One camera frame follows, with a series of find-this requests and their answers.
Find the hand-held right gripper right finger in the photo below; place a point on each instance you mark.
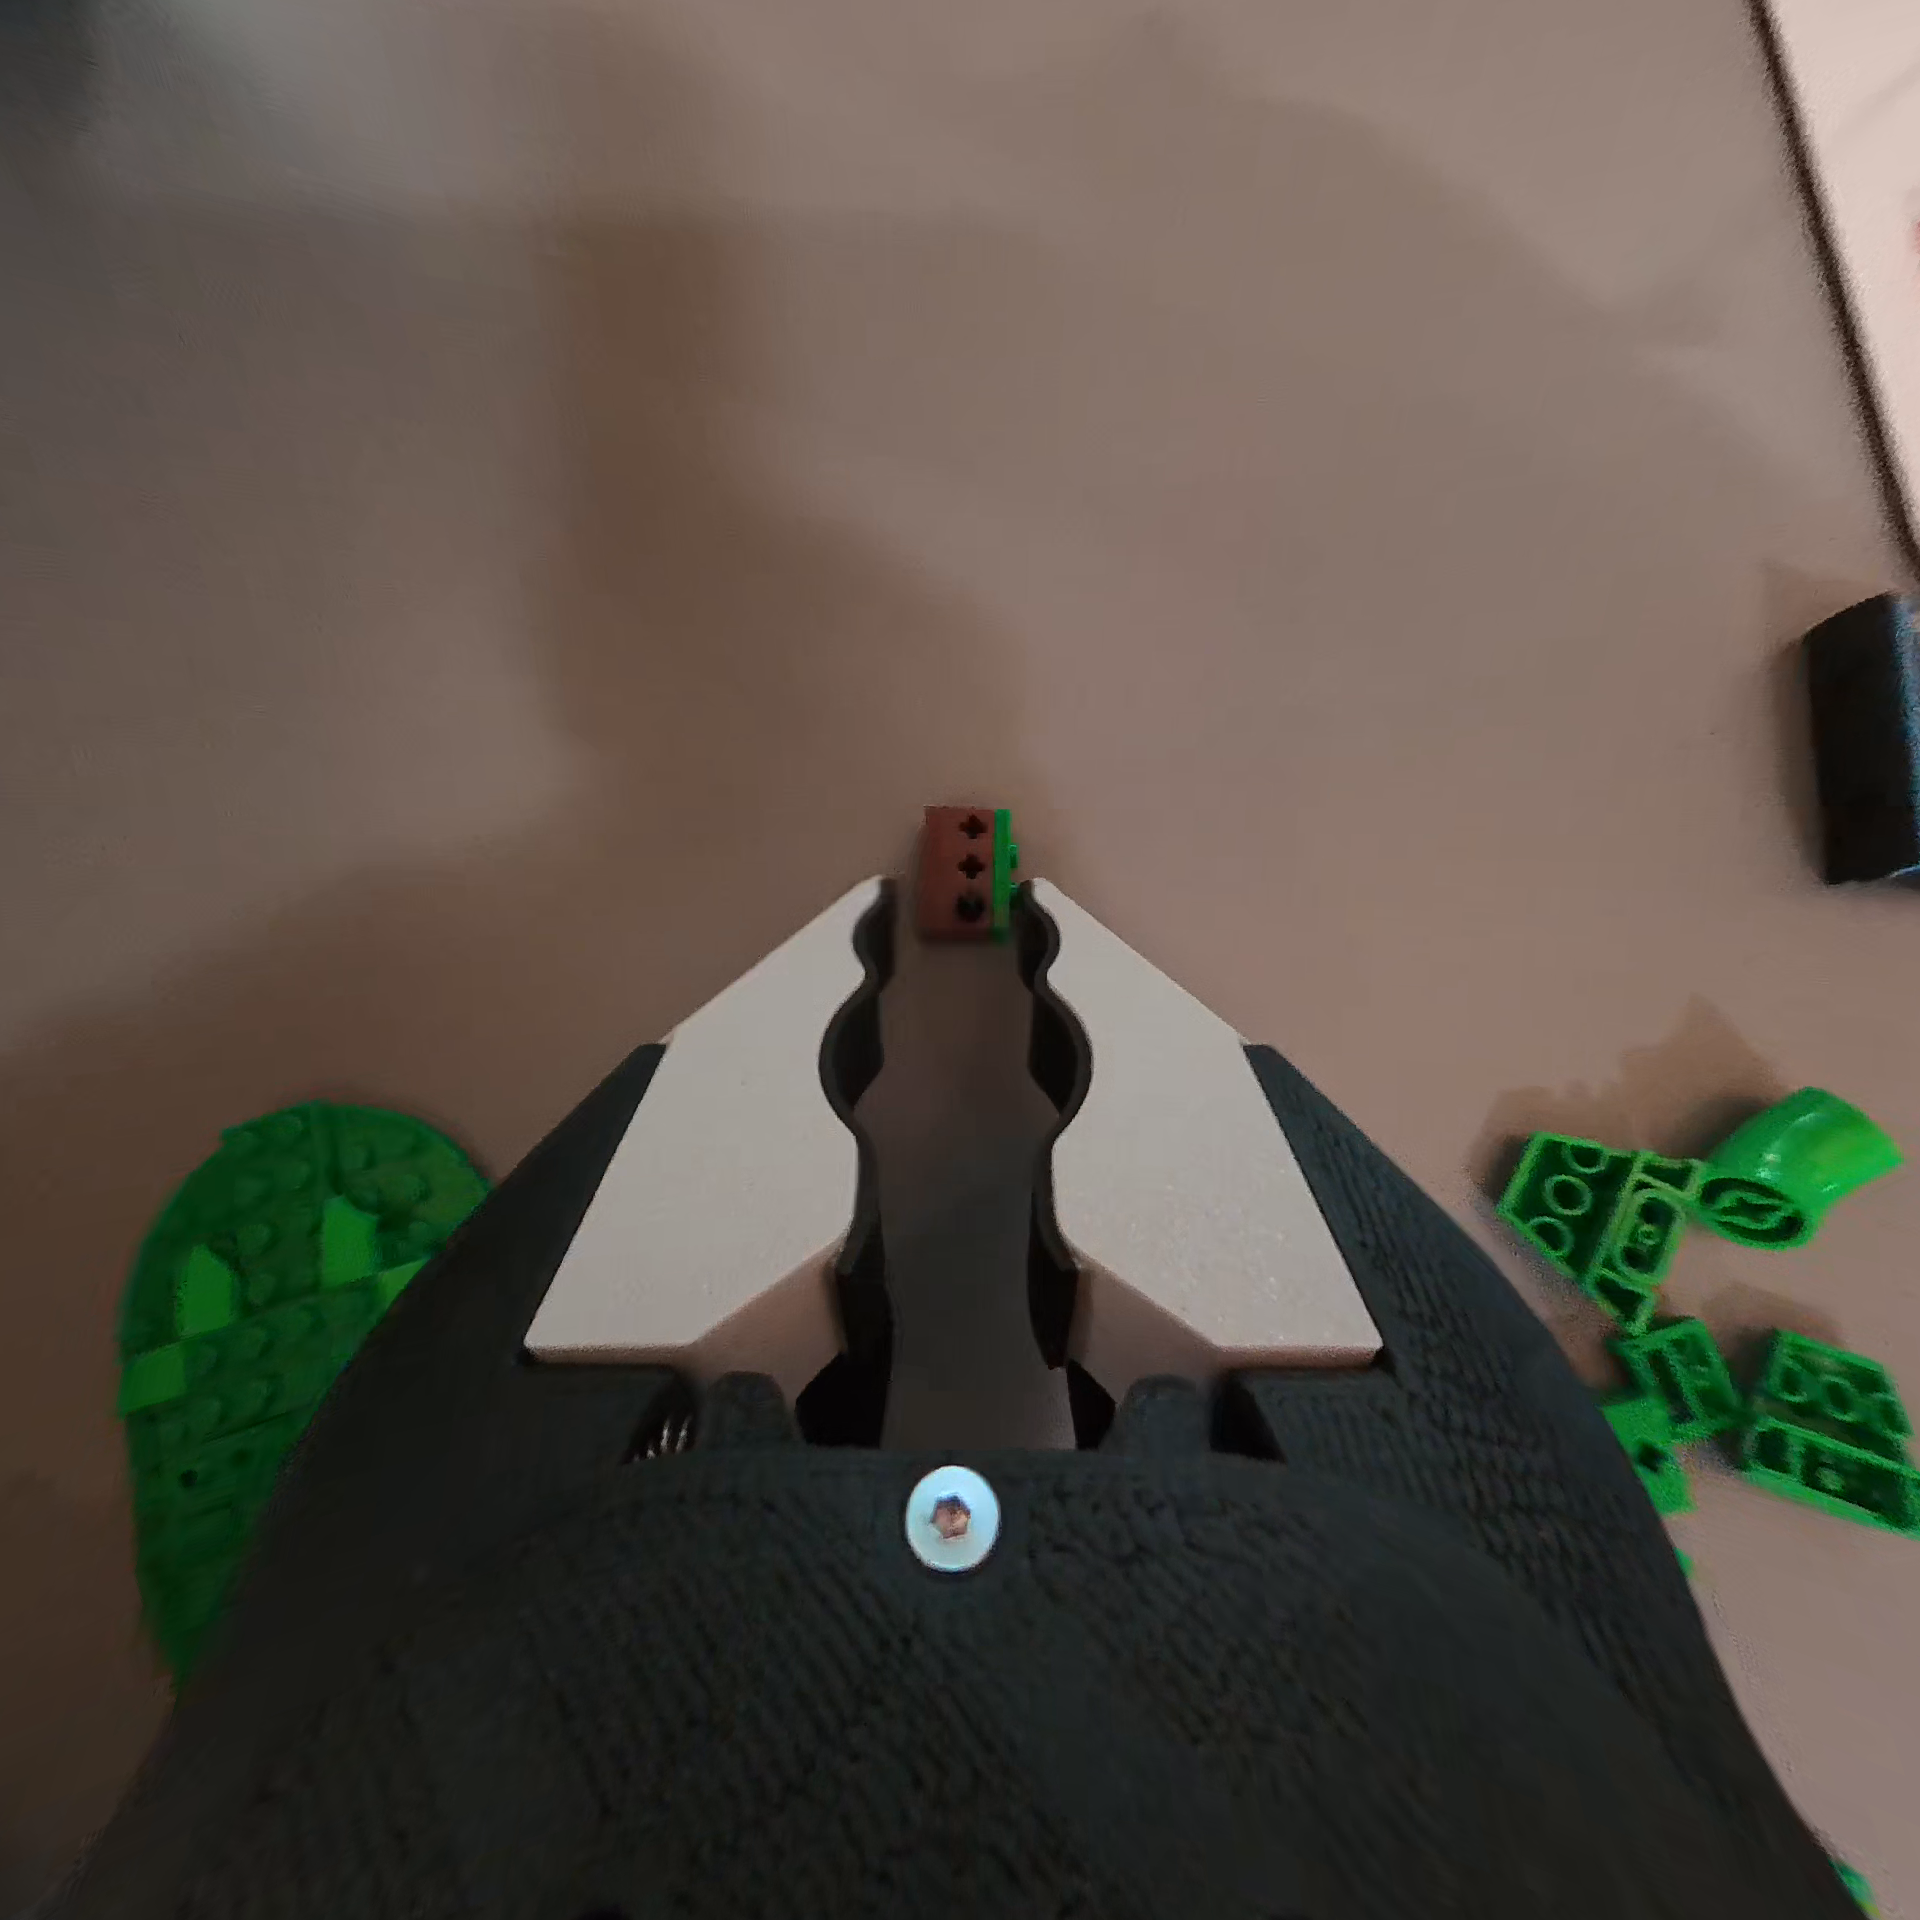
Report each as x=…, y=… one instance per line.
x=1201, y=1203

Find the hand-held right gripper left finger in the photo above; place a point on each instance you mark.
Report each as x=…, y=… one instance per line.
x=720, y=1203

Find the thin green plate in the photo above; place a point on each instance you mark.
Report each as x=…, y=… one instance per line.
x=1005, y=859

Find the brown technic brick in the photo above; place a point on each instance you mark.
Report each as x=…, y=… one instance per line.
x=961, y=877

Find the grey desk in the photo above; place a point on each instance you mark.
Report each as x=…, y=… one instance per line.
x=752, y=453

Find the pile of small green bricks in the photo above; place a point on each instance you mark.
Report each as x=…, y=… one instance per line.
x=1570, y=1203

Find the black battery with blue edge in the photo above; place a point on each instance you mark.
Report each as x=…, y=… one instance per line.
x=1871, y=737

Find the white tray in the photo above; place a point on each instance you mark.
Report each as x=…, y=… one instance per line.
x=1872, y=179

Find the round green base plate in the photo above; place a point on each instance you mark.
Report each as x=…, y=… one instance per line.
x=268, y=1278

